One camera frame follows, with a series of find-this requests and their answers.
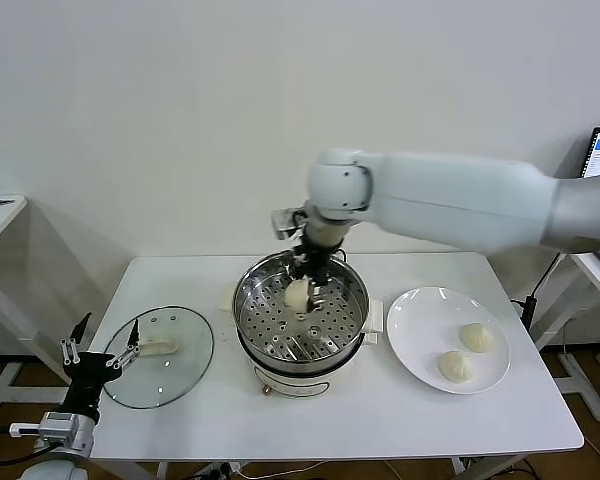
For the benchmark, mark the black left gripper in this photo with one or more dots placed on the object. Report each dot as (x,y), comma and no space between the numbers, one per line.
(87,380)

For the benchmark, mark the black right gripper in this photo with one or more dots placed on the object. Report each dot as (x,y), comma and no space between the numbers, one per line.
(317,257)

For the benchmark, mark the white steamed baozi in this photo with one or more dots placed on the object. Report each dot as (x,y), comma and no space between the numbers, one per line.
(476,337)
(455,366)
(296,296)

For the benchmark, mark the round glass pot lid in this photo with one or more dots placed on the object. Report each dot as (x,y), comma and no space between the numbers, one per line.
(180,360)

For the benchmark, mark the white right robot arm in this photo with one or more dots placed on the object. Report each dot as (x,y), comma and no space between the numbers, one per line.
(455,195)

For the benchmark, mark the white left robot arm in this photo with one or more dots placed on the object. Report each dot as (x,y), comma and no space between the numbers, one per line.
(60,465)

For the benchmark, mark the stainless steel steamer pot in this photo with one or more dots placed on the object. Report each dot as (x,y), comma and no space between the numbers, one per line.
(260,305)

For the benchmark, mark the white electric cooker base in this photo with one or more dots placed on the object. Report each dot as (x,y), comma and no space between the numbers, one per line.
(300,382)

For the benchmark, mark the white round plate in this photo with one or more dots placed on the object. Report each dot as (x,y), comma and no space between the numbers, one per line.
(420,325)

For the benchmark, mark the white power strip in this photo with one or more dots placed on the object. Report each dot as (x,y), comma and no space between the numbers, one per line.
(225,468)

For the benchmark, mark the black cylindrical adapter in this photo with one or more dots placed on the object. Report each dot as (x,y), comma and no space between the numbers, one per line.
(529,310)

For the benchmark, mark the white side desk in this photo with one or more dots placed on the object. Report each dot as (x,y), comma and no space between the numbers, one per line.
(585,387)

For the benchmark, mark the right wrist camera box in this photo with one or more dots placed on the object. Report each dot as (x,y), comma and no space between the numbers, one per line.
(286,225)

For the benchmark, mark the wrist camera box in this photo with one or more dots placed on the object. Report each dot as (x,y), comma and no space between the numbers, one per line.
(57,427)
(286,225)

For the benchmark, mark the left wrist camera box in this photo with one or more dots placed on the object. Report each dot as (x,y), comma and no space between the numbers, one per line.
(57,427)

